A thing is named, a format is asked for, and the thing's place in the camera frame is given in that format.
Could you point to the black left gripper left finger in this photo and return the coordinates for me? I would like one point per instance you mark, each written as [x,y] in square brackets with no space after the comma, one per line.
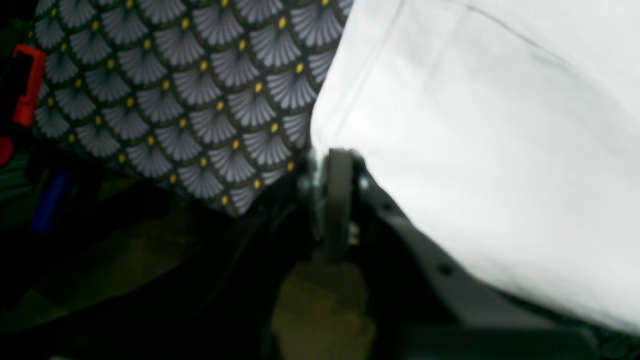
[233,318]

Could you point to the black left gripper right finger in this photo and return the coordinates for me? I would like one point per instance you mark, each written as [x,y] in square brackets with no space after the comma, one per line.
[425,305]

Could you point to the white T-shirt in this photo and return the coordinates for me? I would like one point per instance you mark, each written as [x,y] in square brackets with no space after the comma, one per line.
[508,131]

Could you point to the patterned table cloth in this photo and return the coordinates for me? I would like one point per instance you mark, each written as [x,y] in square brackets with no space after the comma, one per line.
[210,99]

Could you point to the red clamp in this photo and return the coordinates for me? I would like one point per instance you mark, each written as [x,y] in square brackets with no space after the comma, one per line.
[30,63]

